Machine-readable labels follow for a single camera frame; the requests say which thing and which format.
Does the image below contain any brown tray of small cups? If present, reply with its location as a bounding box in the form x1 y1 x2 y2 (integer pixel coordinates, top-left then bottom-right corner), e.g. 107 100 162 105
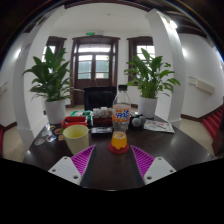
91 106 114 128

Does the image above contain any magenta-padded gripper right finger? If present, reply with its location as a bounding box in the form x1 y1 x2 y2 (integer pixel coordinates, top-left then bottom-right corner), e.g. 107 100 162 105
129 144 177 186

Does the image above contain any printed magazine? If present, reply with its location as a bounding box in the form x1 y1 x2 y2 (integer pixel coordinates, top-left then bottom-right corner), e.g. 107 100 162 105
143 119 176 135

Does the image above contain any dark wooden framed window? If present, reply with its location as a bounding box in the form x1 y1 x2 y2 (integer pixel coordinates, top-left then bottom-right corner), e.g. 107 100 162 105
126 35 156 84
41 35 68 64

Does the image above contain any green box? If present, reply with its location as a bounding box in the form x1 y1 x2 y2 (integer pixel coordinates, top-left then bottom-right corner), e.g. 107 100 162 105
69 110 93 118

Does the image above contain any dark wooden glazed double door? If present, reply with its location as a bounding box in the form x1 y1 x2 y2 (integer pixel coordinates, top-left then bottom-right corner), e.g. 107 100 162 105
69 35 121 108

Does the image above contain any potted plant in white pot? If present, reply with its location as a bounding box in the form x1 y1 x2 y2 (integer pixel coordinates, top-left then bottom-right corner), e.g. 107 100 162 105
22 45 84 125
123 48 182 119

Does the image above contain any clear orange soda bottle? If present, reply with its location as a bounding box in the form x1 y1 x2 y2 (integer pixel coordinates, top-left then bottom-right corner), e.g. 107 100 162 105
110 84 132 151

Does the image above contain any pale yellow plastic mug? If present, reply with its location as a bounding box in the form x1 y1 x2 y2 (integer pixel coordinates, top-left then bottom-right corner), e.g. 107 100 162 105
62 124 90 156

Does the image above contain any red box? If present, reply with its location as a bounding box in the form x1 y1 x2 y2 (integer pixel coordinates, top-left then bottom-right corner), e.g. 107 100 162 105
60 115 89 130

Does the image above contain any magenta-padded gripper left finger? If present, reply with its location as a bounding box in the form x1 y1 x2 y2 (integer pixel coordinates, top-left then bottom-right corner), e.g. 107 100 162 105
48 144 98 186

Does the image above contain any red carpeted staircase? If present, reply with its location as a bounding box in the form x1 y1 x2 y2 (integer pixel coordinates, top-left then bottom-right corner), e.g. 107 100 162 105
201 106 224 141
0 126 6 158

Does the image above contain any flat black device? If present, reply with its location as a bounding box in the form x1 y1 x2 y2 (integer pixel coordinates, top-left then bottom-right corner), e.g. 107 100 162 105
90 126 114 135

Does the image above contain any black chair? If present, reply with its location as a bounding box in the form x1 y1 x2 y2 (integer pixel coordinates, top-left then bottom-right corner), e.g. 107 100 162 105
83 86 118 112

